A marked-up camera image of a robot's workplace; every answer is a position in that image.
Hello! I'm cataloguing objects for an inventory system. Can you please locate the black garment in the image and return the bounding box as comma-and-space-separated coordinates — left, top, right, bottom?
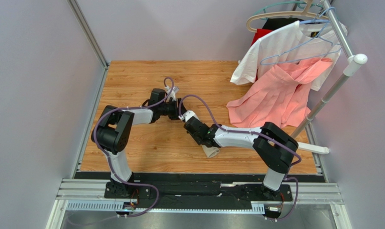
262, 18, 302, 31

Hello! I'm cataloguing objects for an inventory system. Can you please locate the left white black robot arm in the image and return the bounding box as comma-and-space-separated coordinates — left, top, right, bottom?
91, 86, 185, 198

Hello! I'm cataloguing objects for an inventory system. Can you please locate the green hanger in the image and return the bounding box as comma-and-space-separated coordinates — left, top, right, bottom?
253, 0, 307, 16

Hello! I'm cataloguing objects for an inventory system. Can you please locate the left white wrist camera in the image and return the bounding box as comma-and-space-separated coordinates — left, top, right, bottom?
165, 86, 179, 101

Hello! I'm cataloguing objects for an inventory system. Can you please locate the white metal clothes rack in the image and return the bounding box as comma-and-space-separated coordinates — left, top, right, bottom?
291, 0, 368, 155

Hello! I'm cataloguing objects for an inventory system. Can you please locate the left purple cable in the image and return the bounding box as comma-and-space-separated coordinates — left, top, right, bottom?
92, 77, 175, 218

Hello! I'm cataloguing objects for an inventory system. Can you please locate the beige cloth napkin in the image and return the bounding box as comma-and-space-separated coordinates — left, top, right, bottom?
202, 145, 220, 158

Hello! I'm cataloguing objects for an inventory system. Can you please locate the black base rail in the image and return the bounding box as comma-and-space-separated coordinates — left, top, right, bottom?
74, 171, 326, 211

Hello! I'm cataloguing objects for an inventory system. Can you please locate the blue wire hanger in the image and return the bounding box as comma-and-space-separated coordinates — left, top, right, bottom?
260, 6, 339, 65

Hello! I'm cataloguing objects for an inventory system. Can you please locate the aluminium frame post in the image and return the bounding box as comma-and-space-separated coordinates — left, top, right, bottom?
67, 0, 109, 69

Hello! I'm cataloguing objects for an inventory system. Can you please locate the beige wooden hanger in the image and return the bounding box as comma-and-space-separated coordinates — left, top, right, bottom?
246, 0, 335, 32

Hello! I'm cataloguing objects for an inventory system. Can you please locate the white t-shirt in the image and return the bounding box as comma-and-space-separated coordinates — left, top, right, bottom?
230, 21, 342, 85

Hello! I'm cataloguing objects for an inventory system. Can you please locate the red garment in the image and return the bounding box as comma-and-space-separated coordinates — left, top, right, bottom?
251, 28, 273, 82

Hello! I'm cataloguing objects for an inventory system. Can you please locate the pink pleated garment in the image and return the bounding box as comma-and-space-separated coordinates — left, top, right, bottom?
227, 58, 333, 128

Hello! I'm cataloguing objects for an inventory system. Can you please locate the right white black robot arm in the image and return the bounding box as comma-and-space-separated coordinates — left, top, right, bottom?
184, 117, 301, 200

